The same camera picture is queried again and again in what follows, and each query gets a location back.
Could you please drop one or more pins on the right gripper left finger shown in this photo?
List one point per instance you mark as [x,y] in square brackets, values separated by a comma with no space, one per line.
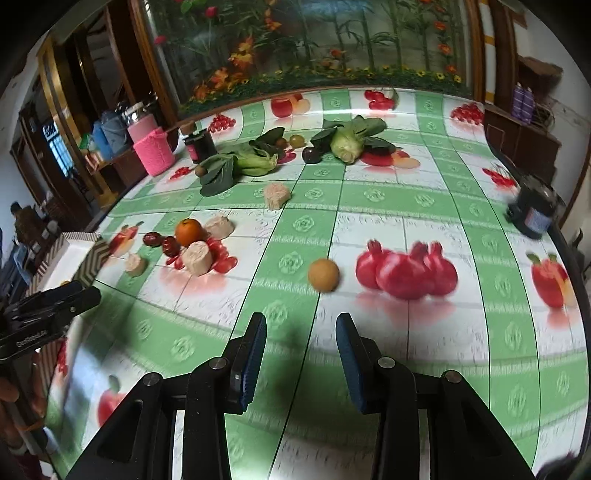
[218,387]

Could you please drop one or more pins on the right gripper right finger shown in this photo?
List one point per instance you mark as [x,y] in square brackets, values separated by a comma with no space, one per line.
[381,385]

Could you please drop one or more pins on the red date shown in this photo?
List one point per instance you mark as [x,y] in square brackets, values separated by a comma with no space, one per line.
[170,247]
[152,239]

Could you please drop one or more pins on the orange tangerine with stem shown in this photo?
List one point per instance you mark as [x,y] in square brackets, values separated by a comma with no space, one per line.
[188,231]

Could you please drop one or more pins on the person's left hand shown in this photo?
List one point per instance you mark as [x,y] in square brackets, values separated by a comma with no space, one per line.
[31,375]

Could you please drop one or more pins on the white tray striped rim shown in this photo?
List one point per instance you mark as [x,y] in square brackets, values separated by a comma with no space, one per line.
[74,256]

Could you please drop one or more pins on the person in background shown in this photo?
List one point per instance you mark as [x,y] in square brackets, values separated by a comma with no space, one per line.
[29,227]

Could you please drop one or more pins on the brown kiwi fruit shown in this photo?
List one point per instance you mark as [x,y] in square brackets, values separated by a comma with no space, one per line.
[199,171]

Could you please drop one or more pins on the pink knit covered jar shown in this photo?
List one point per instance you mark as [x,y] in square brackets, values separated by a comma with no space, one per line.
[150,141]

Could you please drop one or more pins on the green bok choy left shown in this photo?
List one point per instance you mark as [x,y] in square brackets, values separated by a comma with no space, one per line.
[255,158]

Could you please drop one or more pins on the green bok choy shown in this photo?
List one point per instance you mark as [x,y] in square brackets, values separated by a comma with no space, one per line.
[255,158]
[347,140]

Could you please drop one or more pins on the black device table edge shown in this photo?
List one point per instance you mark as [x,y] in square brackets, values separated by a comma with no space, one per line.
[536,207]

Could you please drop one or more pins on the black jar pink label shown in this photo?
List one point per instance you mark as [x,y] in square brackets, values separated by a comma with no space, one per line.
[198,143]

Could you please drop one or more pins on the green bok choy right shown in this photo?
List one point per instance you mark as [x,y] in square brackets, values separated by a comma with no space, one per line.
[347,140]

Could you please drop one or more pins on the green grape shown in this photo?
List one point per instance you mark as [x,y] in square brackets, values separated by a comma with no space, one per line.
[297,141]

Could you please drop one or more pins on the wooden cabinet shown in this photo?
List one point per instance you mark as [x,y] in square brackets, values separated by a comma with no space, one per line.
[528,147]

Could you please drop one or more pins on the purple bottles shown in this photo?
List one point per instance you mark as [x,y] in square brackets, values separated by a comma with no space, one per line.
[523,104]

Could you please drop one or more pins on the flower mural panel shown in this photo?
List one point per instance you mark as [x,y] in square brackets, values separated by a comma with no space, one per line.
[213,53]

